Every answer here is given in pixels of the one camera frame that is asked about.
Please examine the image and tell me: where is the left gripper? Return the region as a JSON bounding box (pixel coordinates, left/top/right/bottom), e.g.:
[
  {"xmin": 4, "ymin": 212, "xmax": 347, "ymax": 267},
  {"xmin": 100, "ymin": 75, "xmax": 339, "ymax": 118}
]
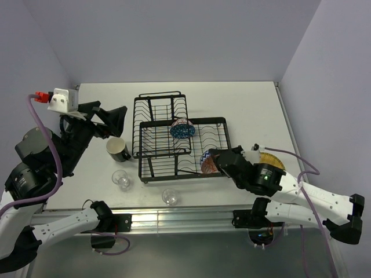
[{"xmin": 59, "ymin": 101, "xmax": 128, "ymax": 174}]

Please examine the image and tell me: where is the orange patterned bowl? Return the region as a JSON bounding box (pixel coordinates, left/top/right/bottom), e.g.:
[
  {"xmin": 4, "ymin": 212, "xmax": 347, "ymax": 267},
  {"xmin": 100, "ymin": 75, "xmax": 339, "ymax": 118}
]
[{"xmin": 200, "ymin": 148, "xmax": 220, "ymax": 174}]

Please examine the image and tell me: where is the black mug white inside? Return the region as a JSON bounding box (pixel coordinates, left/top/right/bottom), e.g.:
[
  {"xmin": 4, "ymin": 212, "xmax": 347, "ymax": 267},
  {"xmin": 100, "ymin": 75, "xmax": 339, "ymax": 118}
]
[{"xmin": 106, "ymin": 137, "xmax": 131, "ymax": 162}]

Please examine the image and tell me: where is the yellow woven round plate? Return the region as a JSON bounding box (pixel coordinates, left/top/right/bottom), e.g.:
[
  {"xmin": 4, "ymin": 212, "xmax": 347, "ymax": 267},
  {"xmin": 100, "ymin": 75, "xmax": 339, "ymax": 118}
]
[{"xmin": 260, "ymin": 152, "xmax": 286, "ymax": 170}]

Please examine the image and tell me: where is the blue patterned bowl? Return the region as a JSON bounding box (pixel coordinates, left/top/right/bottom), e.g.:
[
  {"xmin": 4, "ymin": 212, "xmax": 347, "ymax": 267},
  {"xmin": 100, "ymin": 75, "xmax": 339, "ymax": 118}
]
[{"xmin": 170, "ymin": 119, "xmax": 195, "ymax": 139}]

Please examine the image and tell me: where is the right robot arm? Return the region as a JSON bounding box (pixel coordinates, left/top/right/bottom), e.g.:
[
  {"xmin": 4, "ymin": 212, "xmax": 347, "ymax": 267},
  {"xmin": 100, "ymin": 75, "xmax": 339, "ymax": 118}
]
[{"xmin": 209, "ymin": 146, "xmax": 365, "ymax": 245}]

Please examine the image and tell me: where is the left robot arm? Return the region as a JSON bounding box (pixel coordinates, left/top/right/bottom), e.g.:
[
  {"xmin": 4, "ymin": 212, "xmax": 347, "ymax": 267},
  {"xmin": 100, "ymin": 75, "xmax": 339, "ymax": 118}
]
[{"xmin": 1, "ymin": 101, "xmax": 128, "ymax": 273}]

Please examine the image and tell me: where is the clear glass front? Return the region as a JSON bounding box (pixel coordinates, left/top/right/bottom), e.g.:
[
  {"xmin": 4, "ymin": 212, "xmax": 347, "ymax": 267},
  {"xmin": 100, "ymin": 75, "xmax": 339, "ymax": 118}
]
[{"xmin": 162, "ymin": 188, "xmax": 180, "ymax": 206}]

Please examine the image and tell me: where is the clear glass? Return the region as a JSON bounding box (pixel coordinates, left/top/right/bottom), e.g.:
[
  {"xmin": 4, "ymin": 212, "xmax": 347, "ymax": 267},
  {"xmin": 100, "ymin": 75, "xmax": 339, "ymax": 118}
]
[
  {"xmin": 162, "ymin": 188, "xmax": 180, "ymax": 206},
  {"xmin": 111, "ymin": 170, "xmax": 130, "ymax": 191}
]

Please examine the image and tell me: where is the clear glass left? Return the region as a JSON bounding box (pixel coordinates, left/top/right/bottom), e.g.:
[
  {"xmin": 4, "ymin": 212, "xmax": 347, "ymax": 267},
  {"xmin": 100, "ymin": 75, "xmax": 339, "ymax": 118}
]
[{"xmin": 111, "ymin": 170, "xmax": 130, "ymax": 191}]

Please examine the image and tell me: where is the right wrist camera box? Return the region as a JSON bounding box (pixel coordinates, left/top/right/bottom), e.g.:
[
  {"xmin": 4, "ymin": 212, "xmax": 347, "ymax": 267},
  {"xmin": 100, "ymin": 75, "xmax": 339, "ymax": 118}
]
[{"xmin": 243, "ymin": 144, "xmax": 265, "ymax": 164}]

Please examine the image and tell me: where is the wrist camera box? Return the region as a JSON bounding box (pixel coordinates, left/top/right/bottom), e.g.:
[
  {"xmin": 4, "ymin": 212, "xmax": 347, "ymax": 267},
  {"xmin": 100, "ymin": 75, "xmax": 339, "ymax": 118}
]
[
  {"xmin": 32, "ymin": 88, "xmax": 82, "ymax": 118},
  {"xmin": 243, "ymin": 144, "xmax": 265, "ymax": 164}
]

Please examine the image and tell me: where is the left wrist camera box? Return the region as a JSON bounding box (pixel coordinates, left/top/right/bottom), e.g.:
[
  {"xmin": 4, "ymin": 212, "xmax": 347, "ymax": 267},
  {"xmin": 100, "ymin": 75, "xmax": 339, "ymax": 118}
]
[{"xmin": 32, "ymin": 88, "xmax": 82, "ymax": 118}]

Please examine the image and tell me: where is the black wire dish rack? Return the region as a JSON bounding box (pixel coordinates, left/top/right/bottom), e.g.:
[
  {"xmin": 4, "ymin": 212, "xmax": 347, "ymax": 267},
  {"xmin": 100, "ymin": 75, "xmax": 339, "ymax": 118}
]
[{"xmin": 132, "ymin": 91, "xmax": 231, "ymax": 184}]

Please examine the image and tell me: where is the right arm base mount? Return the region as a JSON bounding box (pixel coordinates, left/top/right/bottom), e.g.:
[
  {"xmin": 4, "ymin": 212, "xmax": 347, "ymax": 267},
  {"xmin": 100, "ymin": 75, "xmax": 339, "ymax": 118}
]
[{"xmin": 231, "ymin": 210, "xmax": 283, "ymax": 229}]

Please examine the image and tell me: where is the aluminium mounting rail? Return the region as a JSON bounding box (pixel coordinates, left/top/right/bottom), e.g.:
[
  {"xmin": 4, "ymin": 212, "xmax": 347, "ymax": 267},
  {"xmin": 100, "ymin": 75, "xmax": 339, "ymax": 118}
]
[{"xmin": 28, "ymin": 205, "xmax": 290, "ymax": 235}]

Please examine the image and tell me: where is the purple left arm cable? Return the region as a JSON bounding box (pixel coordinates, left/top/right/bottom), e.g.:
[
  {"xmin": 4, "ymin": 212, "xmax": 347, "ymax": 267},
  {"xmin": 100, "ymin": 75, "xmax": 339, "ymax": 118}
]
[{"xmin": 0, "ymin": 94, "xmax": 131, "ymax": 257}]

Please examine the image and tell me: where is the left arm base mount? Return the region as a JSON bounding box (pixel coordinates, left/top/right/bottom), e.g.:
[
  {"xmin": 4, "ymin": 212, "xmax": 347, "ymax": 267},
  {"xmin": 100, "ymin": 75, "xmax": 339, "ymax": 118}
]
[{"xmin": 84, "ymin": 213, "xmax": 132, "ymax": 254}]

